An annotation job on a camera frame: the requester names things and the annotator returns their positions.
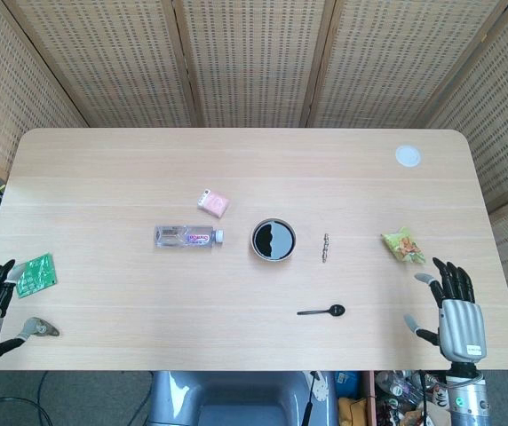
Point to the yellow cloth bag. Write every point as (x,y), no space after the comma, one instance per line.
(351,412)

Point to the white perforated plate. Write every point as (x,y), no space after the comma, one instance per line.
(320,388)

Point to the blue package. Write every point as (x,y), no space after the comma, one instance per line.
(347,382)

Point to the crate of assorted clutter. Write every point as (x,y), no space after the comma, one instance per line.
(396,399)

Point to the green circuit board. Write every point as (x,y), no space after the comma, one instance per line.
(38,275)

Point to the olive brown metal fitting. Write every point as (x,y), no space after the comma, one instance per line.
(45,328)

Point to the white round grommet cap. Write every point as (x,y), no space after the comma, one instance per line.
(409,155)

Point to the black plastic spoon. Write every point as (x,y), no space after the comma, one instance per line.
(336,310)

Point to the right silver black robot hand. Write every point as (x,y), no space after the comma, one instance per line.
(460,326)

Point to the pink tissue pack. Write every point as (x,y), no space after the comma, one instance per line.
(215,204)

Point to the green snack packet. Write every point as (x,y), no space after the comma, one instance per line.
(404,246)

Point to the grey robot torso base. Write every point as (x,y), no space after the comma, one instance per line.
(236,399)

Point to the clear plastic water bottle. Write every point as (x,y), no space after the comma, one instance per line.
(178,236)

